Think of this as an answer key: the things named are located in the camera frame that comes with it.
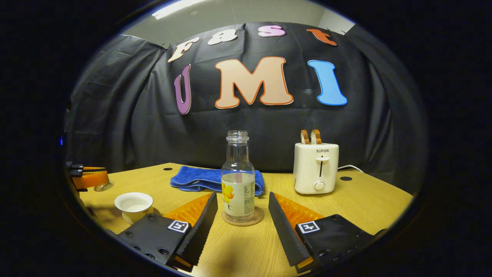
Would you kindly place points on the cream teacup lid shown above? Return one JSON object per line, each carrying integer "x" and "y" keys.
{"x": 104, "y": 186}

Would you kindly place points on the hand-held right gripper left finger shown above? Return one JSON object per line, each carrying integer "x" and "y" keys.
{"x": 200, "y": 231}

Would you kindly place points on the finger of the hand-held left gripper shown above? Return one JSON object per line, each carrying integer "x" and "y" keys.
{"x": 88, "y": 167}
{"x": 92, "y": 180}

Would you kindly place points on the cream ceramic teacup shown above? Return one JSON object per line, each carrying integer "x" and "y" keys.
{"x": 134, "y": 204}

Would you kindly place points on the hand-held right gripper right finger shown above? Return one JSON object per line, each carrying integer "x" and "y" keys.
{"x": 286, "y": 234}

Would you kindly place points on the clear water bottle yellow label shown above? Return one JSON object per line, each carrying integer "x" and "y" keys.
{"x": 238, "y": 192}

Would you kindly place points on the folded blue towel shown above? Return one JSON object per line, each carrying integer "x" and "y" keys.
{"x": 196, "y": 179}

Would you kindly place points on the round cork coaster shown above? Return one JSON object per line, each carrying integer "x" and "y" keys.
{"x": 258, "y": 217}

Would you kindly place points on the toast slice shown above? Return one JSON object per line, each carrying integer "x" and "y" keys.
{"x": 305, "y": 137}
{"x": 316, "y": 136}

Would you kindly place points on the white toaster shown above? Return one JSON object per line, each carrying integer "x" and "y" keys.
{"x": 307, "y": 169}

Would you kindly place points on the black backdrop cloth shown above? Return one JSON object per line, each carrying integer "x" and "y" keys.
{"x": 269, "y": 127}

